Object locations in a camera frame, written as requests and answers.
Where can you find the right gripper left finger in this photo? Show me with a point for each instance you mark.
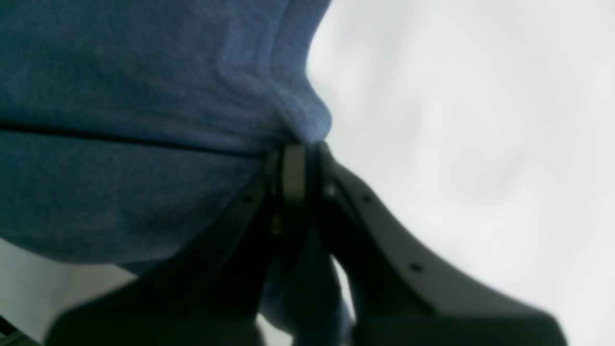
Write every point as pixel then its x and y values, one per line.
pixel 209 293

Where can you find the dark blue T-shirt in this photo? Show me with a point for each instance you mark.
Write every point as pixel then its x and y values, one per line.
pixel 129 126

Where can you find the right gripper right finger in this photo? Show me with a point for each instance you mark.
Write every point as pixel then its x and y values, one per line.
pixel 403 293

